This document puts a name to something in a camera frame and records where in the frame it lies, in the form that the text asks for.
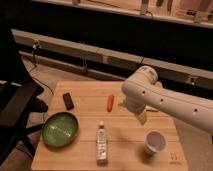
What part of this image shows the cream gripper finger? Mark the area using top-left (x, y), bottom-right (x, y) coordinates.
top-left (136, 112), bottom-right (147, 125)
top-left (118, 101), bottom-right (126, 107)

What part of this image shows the clear plastic bottle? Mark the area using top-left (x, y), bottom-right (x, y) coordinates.
top-left (96, 121), bottom-right (108, 165)

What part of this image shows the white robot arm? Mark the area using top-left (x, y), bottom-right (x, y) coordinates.
top-left (121, 66), bottom-right (213, 135)

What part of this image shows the green ceramic bowl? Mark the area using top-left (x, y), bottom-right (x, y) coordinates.
top-left (42, 112), bottom-right (79, 148)

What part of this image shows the white folded cloth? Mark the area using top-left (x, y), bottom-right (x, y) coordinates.
top-left (146, 108), bottom-right (158, 112)

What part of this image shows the orange carrot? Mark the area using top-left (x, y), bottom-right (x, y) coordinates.
top-left (107, 95), bottom-right (114, 112)

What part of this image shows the white paper cup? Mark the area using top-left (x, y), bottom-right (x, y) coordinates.
top-left (144, 131), bottom-right (166, 156)

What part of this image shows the black rectangular block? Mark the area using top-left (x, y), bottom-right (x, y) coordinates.
top-left (63, 93), bottom-right (74, 110)

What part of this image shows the black office chair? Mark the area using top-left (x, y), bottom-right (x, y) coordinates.
top-left (0, 18), bottom-right (48, 166)

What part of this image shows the black floor cable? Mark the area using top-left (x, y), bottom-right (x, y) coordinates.
top-left (31, 46), bottom-right (55, 96)

